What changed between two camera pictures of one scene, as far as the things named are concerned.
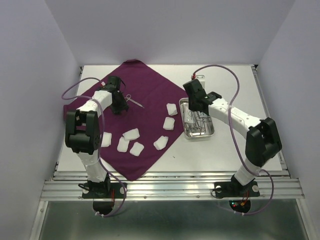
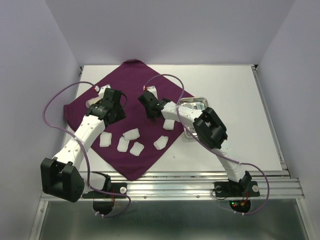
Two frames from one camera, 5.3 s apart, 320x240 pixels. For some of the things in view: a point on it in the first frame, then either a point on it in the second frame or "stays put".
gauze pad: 106,139 stays put
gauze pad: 123,145 stays put
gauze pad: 137,149 stays put
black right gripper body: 190,104 to 148,113
